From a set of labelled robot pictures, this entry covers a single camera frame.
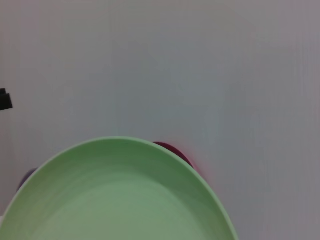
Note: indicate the light green plate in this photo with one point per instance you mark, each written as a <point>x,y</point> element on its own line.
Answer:
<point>120,195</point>

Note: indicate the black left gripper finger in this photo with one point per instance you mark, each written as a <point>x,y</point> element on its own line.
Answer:
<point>5,101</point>

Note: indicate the red plate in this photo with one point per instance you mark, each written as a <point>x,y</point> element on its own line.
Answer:
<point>175,151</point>

